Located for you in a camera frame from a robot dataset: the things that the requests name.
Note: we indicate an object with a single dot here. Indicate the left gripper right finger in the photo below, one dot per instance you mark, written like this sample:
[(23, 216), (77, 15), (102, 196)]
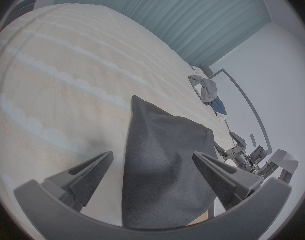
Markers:
[(222, 180)]

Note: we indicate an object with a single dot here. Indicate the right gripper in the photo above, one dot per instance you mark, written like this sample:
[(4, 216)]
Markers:
[(236, 155)]

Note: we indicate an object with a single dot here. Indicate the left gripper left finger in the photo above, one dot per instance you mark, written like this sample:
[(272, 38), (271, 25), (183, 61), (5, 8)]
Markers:
[(87, 181)]

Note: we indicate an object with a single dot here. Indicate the black T-shirt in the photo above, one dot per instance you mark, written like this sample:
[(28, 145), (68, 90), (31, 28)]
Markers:
[(162, 164)]

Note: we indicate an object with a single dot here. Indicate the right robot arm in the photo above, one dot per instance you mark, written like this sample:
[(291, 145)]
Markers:
[(282, 159)]

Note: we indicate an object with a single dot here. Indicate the pile of clothes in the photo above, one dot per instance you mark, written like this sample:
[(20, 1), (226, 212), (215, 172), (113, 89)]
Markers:
[(208, 89)]

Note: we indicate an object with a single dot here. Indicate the bed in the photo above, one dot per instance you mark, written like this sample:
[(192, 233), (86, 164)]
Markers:
[(79, 71)]

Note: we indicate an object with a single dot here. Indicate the grey bedside table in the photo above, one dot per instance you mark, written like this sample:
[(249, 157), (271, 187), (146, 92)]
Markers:
[(206, 69)]

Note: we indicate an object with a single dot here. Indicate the white printed pillow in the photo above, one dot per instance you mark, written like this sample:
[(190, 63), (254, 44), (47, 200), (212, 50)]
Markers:
[(195, 69)]

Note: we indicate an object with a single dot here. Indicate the black chest of drawers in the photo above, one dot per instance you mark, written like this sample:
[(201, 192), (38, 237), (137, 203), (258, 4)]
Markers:
[(24, 5)]

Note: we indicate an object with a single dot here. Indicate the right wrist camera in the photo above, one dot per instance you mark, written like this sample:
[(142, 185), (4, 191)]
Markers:
[(258, 154)]

